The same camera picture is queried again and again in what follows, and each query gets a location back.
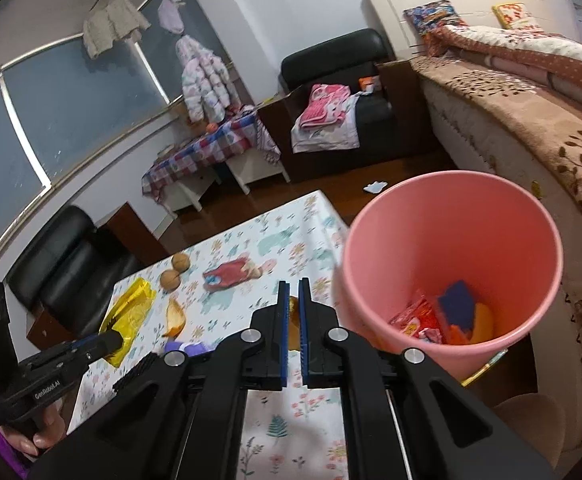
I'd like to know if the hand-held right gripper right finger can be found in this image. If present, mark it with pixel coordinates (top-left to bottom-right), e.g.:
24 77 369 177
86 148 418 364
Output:
299 278 556 480

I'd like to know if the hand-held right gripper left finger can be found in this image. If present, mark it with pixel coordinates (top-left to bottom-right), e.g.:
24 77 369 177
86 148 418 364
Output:
28 281 290 480

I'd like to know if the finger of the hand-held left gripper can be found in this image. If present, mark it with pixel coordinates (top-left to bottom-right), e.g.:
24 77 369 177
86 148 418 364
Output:
63 331 124 363

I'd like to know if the yellow foam net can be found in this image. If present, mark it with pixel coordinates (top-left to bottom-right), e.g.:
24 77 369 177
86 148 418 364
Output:
288 296 302 352

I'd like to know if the black foam net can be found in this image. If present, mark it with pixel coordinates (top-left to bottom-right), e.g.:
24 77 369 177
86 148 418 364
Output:
112 351 158 392

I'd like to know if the yellow plastic bag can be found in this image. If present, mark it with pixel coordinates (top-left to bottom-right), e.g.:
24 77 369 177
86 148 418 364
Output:
99 279 158 369

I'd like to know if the orange peel piece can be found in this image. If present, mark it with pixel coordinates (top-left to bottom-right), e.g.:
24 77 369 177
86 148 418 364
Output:
162 296 188 338

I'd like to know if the purple foam net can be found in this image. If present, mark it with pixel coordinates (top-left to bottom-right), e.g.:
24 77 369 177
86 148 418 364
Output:
165 341 208 357

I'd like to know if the pink plastic bin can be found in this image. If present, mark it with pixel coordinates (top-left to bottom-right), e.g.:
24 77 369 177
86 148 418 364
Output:
332 171 565 380

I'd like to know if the red printed snack bag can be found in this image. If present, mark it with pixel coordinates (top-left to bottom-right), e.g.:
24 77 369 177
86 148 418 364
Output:
388 290 446 346

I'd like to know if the blue foam net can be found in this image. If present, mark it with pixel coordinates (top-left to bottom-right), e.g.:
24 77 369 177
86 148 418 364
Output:
437 280 480 333

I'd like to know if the person's left forearm purple sleeve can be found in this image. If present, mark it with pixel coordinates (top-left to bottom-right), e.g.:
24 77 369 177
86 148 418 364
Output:
0 427 32 480

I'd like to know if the person's left hand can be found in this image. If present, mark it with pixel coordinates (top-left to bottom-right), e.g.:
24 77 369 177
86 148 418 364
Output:
2 404 68 457

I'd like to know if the pink red snack wrapper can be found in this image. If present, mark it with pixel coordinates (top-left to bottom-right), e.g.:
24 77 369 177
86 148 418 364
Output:
202 256 276 292

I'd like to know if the black leather armchair wooden arm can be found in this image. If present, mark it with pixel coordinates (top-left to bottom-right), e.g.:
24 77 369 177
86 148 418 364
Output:
6 202 169 348

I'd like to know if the floral animal print tablecloth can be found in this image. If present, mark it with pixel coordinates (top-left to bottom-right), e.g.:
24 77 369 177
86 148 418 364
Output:
66 190 352 480

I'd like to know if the white desk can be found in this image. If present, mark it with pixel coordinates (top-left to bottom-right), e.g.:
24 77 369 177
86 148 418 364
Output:
163 149 292 212

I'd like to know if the yellow printed board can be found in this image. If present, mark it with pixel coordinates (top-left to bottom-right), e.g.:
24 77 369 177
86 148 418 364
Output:
461 349 509 387

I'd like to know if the white cloth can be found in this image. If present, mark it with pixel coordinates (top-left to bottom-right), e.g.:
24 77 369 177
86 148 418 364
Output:
291 94 362 155

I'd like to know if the plaid heart print tablecloth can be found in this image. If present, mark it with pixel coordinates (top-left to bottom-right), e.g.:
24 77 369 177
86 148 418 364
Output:
141 107 282 204

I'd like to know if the pink patterned blanket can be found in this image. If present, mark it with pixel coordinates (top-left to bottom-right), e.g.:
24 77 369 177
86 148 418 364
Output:
296 83 352 132

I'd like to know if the large dark window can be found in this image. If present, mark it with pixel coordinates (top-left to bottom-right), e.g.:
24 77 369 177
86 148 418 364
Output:
0 0 242 281

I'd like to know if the tan round stool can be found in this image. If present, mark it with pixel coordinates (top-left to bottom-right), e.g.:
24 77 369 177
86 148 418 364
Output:
491 394 568 480

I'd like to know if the bed with brown blanket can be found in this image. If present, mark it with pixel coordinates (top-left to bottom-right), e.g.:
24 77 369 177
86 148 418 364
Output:
423 77 582 431

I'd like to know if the pink white puffer jacket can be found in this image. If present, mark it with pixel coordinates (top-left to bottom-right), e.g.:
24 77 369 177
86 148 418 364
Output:
176 35 240 123

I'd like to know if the black leather armchair with blanket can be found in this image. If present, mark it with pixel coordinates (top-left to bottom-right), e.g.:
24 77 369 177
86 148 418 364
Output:
258 27 446 185

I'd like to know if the beige hanging cardigan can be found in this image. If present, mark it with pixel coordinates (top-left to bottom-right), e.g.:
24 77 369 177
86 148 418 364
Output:
82 0 152 59

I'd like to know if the purple hanging garment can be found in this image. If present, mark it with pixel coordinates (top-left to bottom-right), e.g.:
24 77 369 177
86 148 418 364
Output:
157 0 188 36

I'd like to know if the colourful printed pillow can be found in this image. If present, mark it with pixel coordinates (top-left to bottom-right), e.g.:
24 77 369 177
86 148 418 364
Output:
403 2 466 37

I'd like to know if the orange dotted floral quilt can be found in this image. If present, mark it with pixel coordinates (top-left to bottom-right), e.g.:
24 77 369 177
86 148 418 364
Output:
423 24 582 111

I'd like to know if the yellow flower pillow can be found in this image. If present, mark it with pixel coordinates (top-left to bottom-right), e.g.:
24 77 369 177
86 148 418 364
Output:
492 1 546 32

